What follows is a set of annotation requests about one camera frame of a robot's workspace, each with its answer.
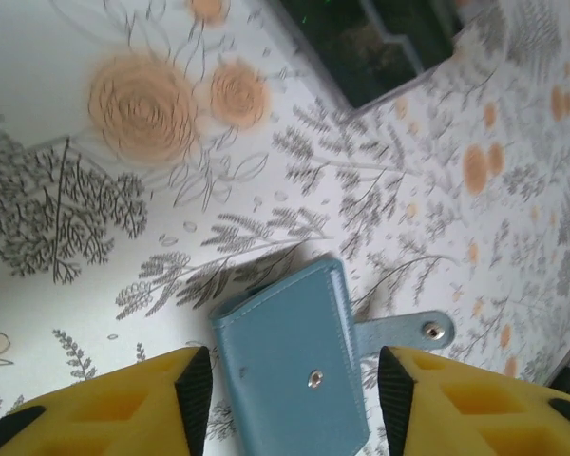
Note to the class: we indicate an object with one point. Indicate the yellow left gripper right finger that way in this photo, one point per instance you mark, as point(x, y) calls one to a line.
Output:
point(480, 408)

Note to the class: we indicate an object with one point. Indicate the blue leather card holder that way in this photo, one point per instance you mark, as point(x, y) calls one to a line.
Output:
point(285, 351)

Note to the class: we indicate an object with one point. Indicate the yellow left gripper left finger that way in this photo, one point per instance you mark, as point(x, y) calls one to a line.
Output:
point(100, 408)

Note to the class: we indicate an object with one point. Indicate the floral patterned table cover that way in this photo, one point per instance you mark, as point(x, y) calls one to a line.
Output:
point(313, 190)

